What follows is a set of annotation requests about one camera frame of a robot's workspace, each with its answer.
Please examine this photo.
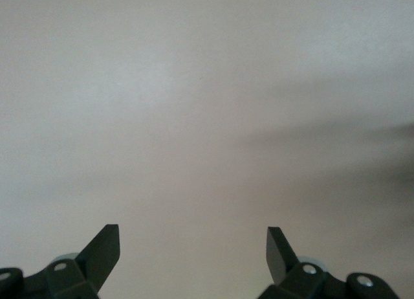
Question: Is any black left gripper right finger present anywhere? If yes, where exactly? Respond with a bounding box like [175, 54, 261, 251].
[257, 226, 401, 299]

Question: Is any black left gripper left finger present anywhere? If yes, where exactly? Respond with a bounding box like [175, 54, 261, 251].
[0, 223, 122, 299]

